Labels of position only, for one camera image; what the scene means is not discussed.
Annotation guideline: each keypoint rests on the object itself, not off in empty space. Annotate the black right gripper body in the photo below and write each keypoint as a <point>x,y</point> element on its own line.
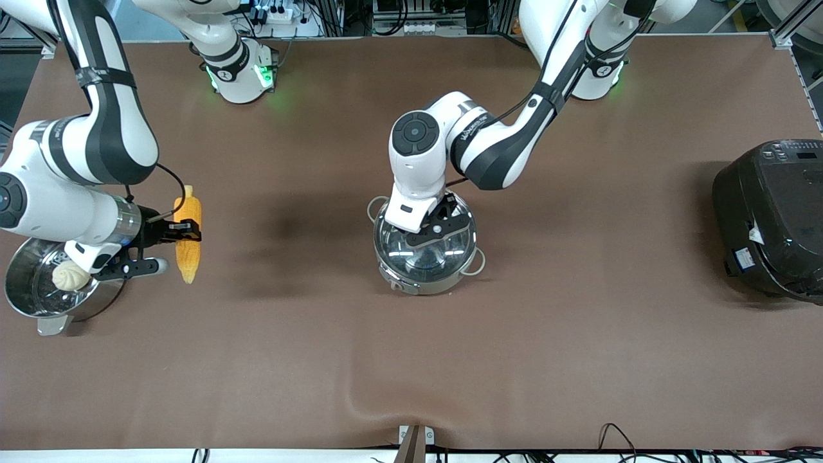
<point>150,233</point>

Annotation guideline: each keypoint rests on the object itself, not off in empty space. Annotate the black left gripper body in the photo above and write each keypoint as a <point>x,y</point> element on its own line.
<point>448,209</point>

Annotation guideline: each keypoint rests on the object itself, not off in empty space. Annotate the yellow corn cob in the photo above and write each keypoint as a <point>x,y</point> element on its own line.
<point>188,265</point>

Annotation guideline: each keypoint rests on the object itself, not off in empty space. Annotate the round glass pot lid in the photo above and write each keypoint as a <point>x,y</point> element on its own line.
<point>411,260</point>

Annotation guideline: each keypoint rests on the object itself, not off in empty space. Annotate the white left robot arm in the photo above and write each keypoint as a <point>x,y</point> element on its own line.
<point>501,154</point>

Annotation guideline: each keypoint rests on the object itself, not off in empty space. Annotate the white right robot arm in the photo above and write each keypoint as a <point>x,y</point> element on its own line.
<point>116,128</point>

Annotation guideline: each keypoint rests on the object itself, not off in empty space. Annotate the grey-green cooking pot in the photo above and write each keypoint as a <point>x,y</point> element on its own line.
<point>443,284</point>

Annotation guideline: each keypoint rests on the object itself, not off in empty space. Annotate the stainless steel steamer pot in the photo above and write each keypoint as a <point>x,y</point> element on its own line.
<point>32,299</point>

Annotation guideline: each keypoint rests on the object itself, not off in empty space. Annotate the white steamed bun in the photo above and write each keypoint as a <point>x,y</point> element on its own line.
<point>69,278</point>

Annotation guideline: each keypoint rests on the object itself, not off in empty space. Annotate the white power strip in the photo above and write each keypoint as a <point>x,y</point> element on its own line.
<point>419,28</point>
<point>283,16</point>

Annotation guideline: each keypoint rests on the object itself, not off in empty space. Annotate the brown table cover mat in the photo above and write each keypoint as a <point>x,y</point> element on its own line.
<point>578,354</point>

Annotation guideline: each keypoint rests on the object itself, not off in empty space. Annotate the black electric rice cooker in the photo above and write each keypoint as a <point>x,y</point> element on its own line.
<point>771,212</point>

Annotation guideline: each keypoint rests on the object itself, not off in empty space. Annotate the metal table clamp bracket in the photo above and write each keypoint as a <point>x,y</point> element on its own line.
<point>415,445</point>

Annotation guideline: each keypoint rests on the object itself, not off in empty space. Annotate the aluminium frame profile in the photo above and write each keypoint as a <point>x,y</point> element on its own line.
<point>787,37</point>

